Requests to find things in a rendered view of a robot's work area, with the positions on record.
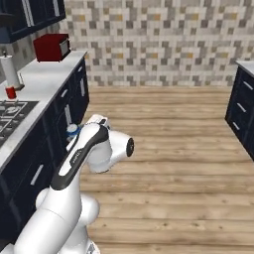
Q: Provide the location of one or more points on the red soda can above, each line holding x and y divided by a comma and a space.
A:
11, 93

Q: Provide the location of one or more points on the red toaster oven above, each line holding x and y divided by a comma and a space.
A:
49, 48

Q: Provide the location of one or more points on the dark blue base cabinet run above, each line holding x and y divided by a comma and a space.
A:
49, 132

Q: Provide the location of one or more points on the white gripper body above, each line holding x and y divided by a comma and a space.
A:
71, 144

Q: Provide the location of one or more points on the dark blue drawer cabinet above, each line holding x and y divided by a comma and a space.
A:
241, 109

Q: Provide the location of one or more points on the dark blue wall cupboards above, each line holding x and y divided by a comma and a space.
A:
29, 16

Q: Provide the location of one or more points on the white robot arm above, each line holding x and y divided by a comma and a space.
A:
63, 211

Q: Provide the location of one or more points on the white paper towel roll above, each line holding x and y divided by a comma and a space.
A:
10, 71

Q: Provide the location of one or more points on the black gas hob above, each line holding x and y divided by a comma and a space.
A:
11, 115

